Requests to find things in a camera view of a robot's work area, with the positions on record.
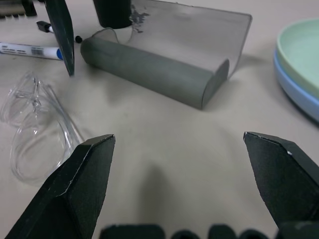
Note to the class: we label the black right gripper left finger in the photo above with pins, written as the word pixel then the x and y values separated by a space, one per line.
pixel 74 189

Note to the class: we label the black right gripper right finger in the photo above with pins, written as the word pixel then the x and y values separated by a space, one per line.
pixel 284 179

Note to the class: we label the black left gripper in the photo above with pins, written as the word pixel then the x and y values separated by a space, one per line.
pixel 15 7

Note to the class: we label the white marker with black cap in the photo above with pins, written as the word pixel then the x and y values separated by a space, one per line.
pixel 43 26

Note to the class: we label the white marker with blue cap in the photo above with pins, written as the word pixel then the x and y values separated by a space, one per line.
pixel 27 50

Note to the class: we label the clear plastic glasses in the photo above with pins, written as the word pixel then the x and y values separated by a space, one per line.
pixel 27 139

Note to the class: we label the grey glasses case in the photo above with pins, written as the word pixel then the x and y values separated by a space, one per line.
pixel 159 72

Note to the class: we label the black cup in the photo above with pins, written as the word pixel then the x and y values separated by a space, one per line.
pixel 113 12

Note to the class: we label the light blue plate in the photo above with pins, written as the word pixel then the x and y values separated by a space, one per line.
pixel 294 92

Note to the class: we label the light green plate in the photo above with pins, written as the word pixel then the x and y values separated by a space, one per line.
pixel 300 49

